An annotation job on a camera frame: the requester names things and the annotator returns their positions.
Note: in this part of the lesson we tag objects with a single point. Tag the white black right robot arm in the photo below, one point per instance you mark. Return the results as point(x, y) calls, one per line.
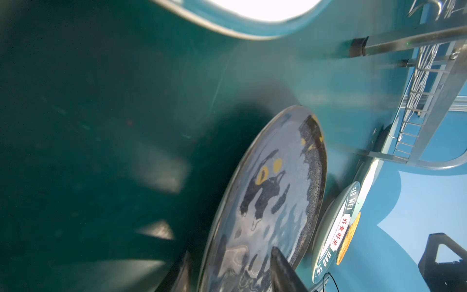
point(443, 276)

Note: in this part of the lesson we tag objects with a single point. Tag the stainless steel dish rack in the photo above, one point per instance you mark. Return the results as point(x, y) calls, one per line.
point(439, 74)

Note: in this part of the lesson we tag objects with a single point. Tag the white plate green lettered rim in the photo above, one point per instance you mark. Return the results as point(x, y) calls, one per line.
point(332, 229)

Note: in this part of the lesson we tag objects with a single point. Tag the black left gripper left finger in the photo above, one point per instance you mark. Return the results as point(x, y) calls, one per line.
point(178, 278)

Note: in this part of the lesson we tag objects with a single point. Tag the black round plate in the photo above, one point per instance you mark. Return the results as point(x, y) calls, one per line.
point(273, 200)

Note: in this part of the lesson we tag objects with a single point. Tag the pale green sunflower plate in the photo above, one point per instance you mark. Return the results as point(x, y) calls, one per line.
point(369, 168)

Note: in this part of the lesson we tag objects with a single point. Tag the orange woven round plate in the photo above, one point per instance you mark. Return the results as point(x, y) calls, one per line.
point(348, 238)

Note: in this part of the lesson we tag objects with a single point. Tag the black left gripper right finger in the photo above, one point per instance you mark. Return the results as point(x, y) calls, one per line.
point(283, 277)

